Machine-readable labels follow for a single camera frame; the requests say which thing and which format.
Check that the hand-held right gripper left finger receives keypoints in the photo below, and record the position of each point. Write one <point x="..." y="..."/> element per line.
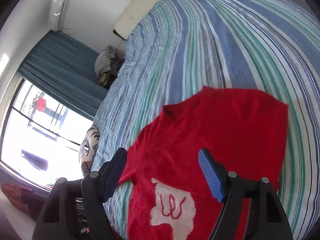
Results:
<point x="116" y="170"/>

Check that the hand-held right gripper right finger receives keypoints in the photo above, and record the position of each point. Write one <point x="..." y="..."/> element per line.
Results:
<point x="211" y="175"/>

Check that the blue curtain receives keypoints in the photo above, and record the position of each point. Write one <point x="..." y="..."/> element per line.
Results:
<point x="62" y="62"/>

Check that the dark red cloth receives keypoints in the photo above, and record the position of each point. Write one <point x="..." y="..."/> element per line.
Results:
<point x="17" y="197"/>

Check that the window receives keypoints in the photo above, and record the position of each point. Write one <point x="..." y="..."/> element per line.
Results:
<point x="37" y="142"/>

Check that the white air conditioner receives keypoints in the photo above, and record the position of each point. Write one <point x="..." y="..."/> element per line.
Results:
<point x="59" y="7"/>

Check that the pile of checkered clothes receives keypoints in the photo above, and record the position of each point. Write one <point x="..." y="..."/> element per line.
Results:
<point x="105" y="60"/>

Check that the geometric patterned cushion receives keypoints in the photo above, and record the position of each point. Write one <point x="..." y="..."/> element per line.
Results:
<point x="88" y="150"/>

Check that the blue green striped bedspread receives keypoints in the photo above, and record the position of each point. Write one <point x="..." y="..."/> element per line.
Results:
<point x="200" y="42"/>

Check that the red rabbit print sweater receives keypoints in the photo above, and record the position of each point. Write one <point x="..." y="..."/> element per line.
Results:
<point x="212" y="130"/>

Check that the beige padded headboard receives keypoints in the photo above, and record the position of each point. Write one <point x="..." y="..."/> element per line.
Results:
<point x="140" y="10"/>

